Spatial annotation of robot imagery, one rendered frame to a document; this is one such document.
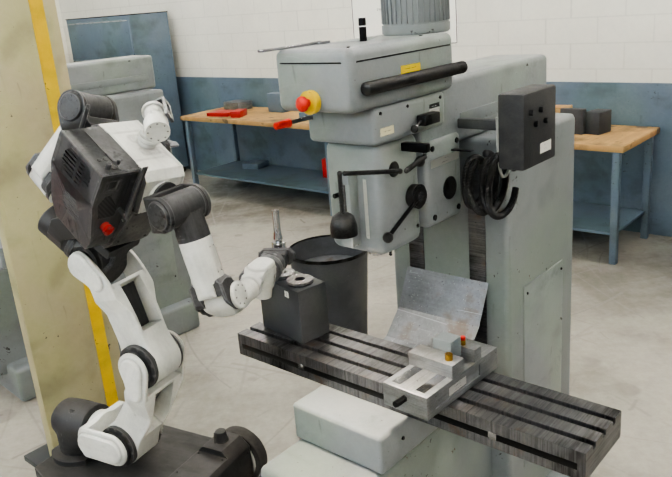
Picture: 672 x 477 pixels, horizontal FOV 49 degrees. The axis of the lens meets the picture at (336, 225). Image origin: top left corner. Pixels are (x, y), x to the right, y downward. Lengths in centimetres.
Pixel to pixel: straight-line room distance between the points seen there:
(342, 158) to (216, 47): 704
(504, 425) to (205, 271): 87
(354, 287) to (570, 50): 306
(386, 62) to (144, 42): 745
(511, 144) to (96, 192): 110
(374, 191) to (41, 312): 194
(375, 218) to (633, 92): 436
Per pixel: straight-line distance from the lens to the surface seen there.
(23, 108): 334
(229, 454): 256
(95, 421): 262
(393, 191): 201
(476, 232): 239
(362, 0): 741
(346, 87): 180
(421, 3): 214
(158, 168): 202
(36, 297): 347
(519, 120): 203
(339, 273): 406
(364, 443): 213
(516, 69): 254
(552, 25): 638
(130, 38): 915
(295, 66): 191
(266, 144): 861
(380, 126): 190
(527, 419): 202
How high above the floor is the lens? 201
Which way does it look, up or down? 17 degrees down
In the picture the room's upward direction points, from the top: 5 degrees counter-clockwise
